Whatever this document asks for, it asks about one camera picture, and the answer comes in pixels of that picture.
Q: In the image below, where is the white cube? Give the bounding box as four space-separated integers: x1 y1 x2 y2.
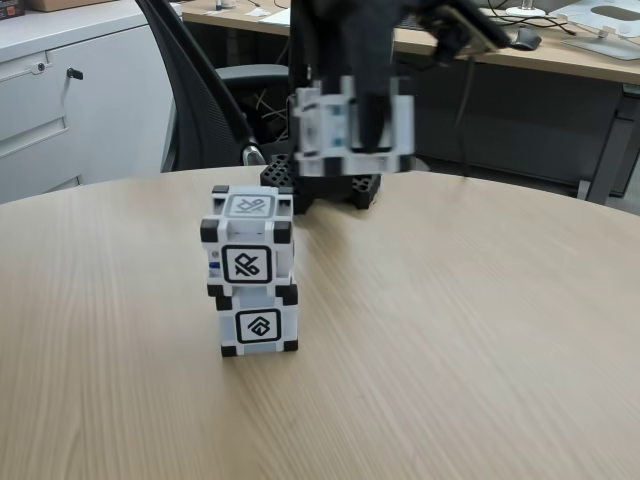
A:
292 74 417 177
214 284 300 359
199 184 295 297

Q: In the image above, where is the white paper sheet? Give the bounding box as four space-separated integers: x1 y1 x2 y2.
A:
259 8 293 27

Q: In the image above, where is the black computer mouse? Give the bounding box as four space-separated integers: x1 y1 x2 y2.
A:
512 27 544 52

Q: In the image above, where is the white round lamp base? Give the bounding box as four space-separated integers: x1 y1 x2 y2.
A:
504 0 549 16

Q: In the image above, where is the black mesh office chair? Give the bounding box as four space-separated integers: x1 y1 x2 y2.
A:
134 0 297 174

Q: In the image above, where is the silver laptop stand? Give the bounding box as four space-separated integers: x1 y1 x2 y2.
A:
562 4 640 62

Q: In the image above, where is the white cube, house symbol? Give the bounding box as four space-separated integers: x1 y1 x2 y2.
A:
214 284 300 359

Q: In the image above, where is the white filing cabinet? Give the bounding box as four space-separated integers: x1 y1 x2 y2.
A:
0 9 177 206

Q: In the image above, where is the black gripper camera module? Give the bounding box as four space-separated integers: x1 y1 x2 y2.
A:
419 0 512 64

